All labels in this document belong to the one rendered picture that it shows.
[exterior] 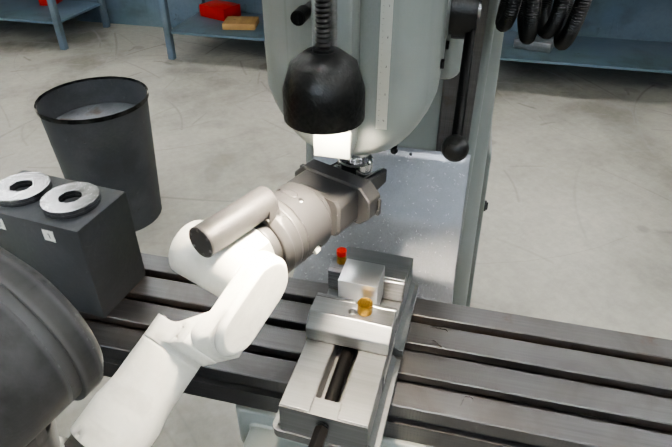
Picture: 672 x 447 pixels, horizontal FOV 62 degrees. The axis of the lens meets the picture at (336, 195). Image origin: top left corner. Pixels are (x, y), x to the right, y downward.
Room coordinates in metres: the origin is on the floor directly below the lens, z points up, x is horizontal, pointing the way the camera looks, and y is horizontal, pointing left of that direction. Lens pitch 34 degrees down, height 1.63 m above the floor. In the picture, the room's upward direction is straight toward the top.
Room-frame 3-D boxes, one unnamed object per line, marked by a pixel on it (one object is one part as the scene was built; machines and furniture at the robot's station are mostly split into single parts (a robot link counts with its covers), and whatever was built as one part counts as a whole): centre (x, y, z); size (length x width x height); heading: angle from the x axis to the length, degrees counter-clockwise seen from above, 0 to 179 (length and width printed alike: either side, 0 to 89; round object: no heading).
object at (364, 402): (0.60, -0.03, 0.99); 0.35 x 0.15 x 0.11; 164
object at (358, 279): (0.63, -0.04, 1.04); 0.06 x 0.05 x 0.06; 74
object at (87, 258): (0.76, 0.48, 1.03); 0.22 x 0.12 x 0.20; 71
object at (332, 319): (0.58, -0.02, 1.02); 0.12 x 0.06 x 0.04; 74
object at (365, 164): (0.64, -0.03, 1.26); 0.05 x 0.05 x 0.01
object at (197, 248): (0.48, 0.10, 1.25); 0.11 x 0.11 x 0.11; 53
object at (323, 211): (0.56, 0.03, 1.24); 0.13 x 0.12 x 0.10; 53
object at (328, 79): (0.45, 0.01, 1.45); 0.07 x 0.07 x 0.06
